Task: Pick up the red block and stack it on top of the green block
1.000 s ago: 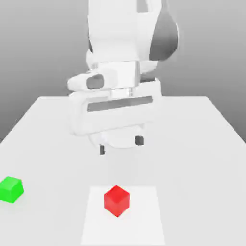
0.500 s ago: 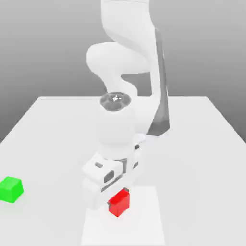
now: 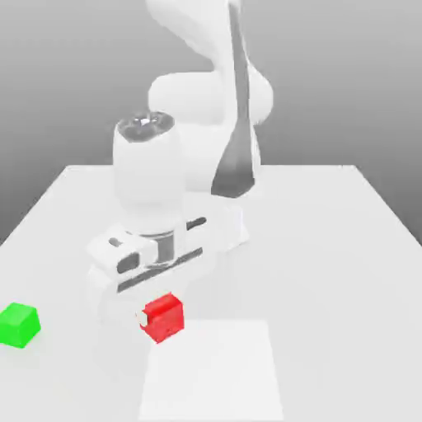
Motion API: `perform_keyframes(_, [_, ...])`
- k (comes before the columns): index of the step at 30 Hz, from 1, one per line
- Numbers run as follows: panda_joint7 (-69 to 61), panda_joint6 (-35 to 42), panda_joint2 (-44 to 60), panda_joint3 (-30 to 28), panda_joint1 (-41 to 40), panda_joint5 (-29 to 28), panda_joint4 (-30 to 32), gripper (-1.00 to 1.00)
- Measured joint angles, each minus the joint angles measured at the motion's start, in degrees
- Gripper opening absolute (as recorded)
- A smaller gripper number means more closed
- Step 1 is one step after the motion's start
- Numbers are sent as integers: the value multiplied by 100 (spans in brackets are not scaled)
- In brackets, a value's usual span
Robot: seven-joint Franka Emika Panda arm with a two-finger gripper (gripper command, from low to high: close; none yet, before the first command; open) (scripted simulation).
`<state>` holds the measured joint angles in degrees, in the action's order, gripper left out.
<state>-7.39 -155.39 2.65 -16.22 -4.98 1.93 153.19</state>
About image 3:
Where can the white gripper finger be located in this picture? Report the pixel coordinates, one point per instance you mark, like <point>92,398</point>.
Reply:
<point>141,317</point>

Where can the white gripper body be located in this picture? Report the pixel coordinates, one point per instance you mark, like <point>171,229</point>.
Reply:
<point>158,280</point>

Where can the small red cube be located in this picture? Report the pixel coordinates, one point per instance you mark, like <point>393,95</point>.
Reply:
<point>165,318</point>

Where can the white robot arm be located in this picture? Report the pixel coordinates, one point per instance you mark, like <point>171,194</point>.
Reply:
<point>148,171</point>

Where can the small green cube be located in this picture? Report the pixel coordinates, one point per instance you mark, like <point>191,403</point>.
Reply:
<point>18,324</point>

